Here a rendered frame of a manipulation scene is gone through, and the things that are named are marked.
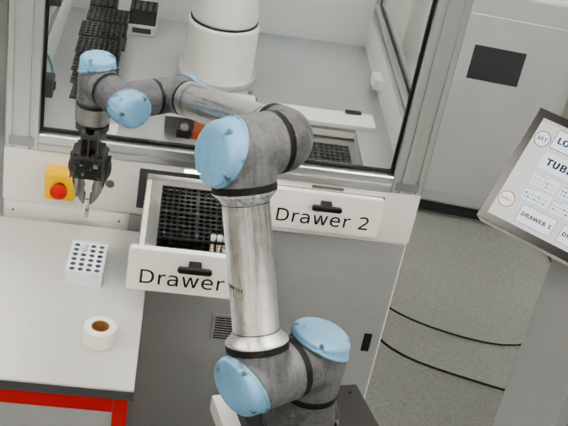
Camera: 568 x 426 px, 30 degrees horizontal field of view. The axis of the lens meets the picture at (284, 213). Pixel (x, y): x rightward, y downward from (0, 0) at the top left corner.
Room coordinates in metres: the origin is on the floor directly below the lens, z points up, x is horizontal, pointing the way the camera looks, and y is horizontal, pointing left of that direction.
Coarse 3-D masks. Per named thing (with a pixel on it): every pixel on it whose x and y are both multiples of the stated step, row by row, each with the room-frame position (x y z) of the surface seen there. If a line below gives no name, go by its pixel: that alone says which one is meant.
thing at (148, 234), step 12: (156, 180) 2.22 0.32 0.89; (168, 180) 2.23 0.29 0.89; (180, 180) 2.24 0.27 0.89; (156, 192) 2.22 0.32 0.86; (144, 204) 2.14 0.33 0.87; (156, 204) 2.21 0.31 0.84; (144, 216) 2.05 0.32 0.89; (156, 216) 2.15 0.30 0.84; (144, 228) 2.00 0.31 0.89; (156, 228) 2.10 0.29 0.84; (144, 240) 1.96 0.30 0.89
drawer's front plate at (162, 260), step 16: (128, 256) 1.87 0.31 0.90; (144, 256) 1.87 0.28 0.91; (160, 256) 1.88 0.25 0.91; (176, 256) 1.88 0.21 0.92; (192, 256) 1.89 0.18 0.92; (208, 256) 1.89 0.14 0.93; (224, 256) 1.90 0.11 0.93; (128, 272) 1.87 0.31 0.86; (144, 272) 1.87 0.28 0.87; (160, 272) 1.88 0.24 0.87; (176, 272) 1.88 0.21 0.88; (224, 272) 1.90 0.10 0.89; (144, 288) 1.88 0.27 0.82; (160, 288) 1.88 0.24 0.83; (176, 288) 1.88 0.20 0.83; (192, 288) 1.89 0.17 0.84; (224, 288) 1.90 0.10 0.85
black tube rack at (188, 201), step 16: (176, 192) 2.18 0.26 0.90; (192, 192) 2.19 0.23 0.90; (208, 192) 2.21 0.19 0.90; (160, 208) 2.13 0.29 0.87; (176, 208) 2.11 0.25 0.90; (192, 208) 2.12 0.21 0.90; (208, 208) 2.14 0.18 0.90; (160, 224) 2.02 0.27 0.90; (176, 224) 2.04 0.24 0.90; (192, 224) 2.05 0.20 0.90; (208, 224) 2.06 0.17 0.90; (160, 240) 2.01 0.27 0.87; (176, 240) 2.01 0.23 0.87; (208, 240) 2.04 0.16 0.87
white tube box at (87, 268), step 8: (80, 240) 2.04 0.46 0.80; (72, 248) 2.01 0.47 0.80; (80, 248) 2.02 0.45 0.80; (88, 248) 2.02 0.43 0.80; (96, 248) 2.03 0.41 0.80; (104, 248) 2.03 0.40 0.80; (72, 256) 1.98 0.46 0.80; (80, 256) 1.99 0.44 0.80; (88, 256) 1.99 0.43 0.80; (96, 256) 2.00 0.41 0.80; (104, 256) 2.00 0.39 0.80; (72, 264) 1.96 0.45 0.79; (80, 264) 1.96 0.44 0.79; (88, 264) 1.96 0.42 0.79; (96, 264) 1.97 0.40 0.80; (104, 264) 1.97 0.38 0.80; (72, 272) 1.92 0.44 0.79; (80, 272) 1.92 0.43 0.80; (88, 272) 1.93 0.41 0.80; (96, 272) 1.94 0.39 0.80; (64, 280) 1.92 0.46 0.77; (72, 280) 1.92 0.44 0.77; (80, 280) 1.92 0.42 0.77; (88, 280) 1.93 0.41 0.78; (96, 280) 1.93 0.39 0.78
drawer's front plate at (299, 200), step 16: (288, 192) 2.24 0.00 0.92; (304, 192) 2.24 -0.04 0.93; (320, 192) 2.26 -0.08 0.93; (272, 208) 2.23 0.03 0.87; (288, 208) 2.24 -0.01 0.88; (304, 208) 2.24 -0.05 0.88; (352, 208) 2.26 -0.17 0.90; (368, 208) 2.27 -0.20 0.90; (272, 224) 2.23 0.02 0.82; (288, 224) 2.24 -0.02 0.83; (304, 224) 2.25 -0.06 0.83; (320, 224) 2.25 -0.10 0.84; (336, 224) 2.26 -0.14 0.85; (352, 224) 2.26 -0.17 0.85; (368, 224) 2.27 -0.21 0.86
